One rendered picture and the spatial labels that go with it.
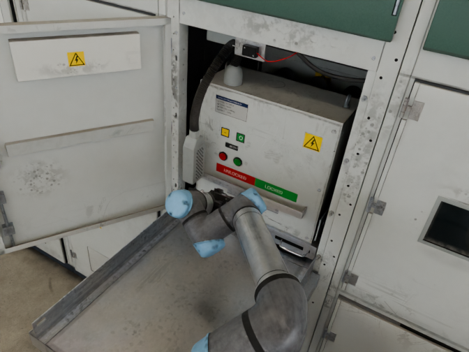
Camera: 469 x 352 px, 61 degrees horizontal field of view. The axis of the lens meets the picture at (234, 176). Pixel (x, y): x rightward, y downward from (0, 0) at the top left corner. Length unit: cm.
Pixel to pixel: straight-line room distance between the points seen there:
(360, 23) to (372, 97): 19
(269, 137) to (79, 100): 60
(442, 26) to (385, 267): 70
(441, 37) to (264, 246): 59
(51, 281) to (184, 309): 142
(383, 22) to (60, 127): 97
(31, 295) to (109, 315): 130
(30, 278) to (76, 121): 146
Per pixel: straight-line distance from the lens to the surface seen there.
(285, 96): 132
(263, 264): 84
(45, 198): 150
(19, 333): 244
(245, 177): 142
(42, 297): 255
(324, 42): 110
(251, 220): 96
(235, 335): 75
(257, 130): 131
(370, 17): 104
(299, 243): 146
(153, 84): 140
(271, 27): 115
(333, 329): 160
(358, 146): 116
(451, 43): 102
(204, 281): 138
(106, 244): 213
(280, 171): 134
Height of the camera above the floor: 189
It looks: 34 degrees down
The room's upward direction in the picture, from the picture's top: 6 degrees clockwise
